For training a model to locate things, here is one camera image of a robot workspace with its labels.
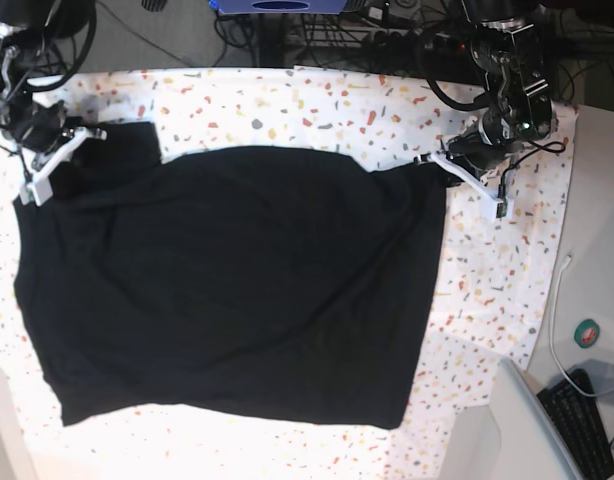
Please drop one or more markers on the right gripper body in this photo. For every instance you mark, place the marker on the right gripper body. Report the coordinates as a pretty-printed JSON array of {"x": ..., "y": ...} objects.
[{"x": 37, "y": 127}]

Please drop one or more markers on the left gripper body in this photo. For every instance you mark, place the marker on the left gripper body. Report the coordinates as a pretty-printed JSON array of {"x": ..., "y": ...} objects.
[{"x": 478, "y": 151}]

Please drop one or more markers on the black t-shirt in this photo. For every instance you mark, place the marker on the black t-shirt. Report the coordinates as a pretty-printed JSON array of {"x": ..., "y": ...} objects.
[{"x": 277, "y": 283}]

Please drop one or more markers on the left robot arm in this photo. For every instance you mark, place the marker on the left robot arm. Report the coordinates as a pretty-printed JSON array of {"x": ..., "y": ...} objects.
[{"x": 504, "y": 46}]

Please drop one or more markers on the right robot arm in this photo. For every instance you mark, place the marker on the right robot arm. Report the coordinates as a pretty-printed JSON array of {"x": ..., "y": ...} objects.
[{"x": 43, "y": 44}]

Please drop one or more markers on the green tape roll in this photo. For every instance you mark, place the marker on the green tape roll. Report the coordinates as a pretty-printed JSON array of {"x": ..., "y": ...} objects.
[{"x": 586, "y": 334}]

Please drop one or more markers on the blue device top edge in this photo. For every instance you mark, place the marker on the blue device top edge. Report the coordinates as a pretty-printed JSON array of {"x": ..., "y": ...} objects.
[{"x": 334, "y": 7}]

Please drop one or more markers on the black keyboard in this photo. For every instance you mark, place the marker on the black keyboard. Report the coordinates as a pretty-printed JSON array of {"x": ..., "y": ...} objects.
[{"x": 578, "y": 421}]

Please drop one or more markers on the grey laptop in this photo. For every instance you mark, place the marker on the grey laptop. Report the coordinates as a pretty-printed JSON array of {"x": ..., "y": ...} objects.
[{"x": 531, "y": 447}]

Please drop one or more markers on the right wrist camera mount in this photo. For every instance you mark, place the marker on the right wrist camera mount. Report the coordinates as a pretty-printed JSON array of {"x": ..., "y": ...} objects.
[{"x": 36, "y": 187}]

